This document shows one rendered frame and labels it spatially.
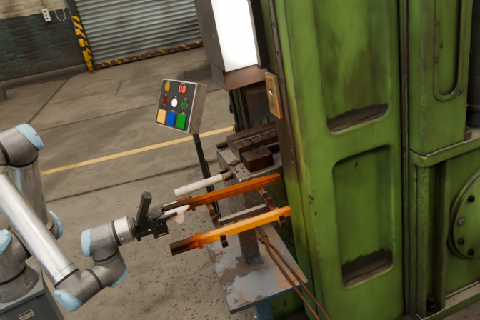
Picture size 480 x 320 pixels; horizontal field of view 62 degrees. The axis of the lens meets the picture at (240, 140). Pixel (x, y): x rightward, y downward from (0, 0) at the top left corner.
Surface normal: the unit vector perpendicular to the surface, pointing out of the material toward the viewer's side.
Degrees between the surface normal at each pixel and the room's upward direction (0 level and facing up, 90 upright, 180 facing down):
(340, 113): 89
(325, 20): 89
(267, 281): 0
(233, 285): 0
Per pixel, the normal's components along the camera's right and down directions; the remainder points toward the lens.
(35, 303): 0.49, 0.28
